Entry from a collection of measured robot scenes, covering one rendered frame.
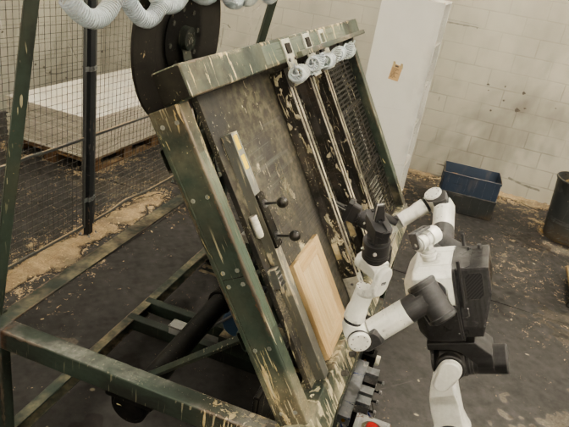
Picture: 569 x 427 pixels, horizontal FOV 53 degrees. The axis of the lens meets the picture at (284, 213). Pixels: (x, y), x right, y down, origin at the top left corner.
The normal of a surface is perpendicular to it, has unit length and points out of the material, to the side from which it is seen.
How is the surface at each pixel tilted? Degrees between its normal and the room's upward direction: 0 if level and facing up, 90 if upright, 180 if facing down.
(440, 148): 90
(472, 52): 90
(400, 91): 90
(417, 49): 90
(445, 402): 111
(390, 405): 0
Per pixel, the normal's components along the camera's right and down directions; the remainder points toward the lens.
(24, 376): 0.15, -0.90
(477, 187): -0.28, 0.37
